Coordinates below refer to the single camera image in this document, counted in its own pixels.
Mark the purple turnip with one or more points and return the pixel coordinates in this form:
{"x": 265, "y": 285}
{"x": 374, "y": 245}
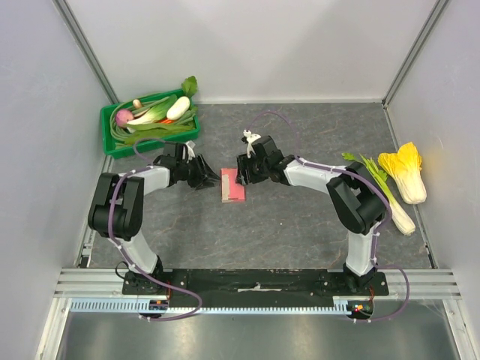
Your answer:
{"x": 122, "y": 117}

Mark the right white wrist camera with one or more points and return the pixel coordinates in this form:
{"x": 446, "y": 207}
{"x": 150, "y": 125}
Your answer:
{"x": 249, "y": 138}

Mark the pink express box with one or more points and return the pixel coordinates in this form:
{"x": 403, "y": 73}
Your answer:
{"x": 231, "y": 191}

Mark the green leafy vegetable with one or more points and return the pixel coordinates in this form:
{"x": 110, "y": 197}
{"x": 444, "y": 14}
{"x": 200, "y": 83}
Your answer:
{"x": 189, "y": 88}

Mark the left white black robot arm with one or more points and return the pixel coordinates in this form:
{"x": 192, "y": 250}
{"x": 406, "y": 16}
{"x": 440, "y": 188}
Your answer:
{"x": 116, "y": 211}

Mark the brown mushroom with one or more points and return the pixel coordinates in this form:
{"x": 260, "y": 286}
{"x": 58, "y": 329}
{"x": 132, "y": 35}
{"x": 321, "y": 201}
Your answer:
{"x": 137, "y": 104}

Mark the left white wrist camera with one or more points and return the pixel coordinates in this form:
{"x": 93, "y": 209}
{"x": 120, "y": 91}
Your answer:
{"x": 190, "y": 145}

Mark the yellow napa cabbage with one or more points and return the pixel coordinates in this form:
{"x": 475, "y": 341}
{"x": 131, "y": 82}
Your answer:
{"x": 405, "y": 168}

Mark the green celery stalk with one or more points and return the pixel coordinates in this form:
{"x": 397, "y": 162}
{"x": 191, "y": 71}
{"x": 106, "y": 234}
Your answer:
{"x": 401, "y": 219}

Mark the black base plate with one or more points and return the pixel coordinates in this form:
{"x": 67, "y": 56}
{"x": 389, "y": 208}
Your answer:
{"x": 273, "y": 288}

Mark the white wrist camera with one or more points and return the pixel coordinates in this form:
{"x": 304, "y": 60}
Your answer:
{"x": 249, "y": 138}
{"x": 190, "y": 145}

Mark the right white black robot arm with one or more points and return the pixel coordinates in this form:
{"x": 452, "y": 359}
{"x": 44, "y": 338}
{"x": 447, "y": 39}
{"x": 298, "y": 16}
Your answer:
{"x": 359, "y": 204}

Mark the orange carrot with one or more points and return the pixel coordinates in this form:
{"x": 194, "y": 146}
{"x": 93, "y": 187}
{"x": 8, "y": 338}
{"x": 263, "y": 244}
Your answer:
{"x": 166, "y": 121}

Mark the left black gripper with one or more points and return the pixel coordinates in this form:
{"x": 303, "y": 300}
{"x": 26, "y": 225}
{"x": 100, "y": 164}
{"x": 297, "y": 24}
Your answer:
{"x": 203, "y": 172}

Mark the white radish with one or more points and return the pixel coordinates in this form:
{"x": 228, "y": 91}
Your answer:
{"x": 179, "y": 108}

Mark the green plastic crate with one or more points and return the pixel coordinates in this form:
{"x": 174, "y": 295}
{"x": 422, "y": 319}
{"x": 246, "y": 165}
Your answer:
{"x": 190, "y": 128}

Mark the bok choy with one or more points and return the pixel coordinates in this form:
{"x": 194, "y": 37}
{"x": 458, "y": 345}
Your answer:
{"x": 156, "y": 112}

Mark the green long beans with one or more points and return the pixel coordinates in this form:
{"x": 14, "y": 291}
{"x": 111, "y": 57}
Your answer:
{"x": 121, "y": 134}

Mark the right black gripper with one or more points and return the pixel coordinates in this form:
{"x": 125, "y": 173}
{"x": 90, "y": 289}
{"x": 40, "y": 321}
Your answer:
{"x": 247, "y": 169}

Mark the aluminium rail frame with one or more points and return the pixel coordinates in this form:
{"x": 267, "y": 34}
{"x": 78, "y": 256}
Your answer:
{"x": 104, "y": 283}

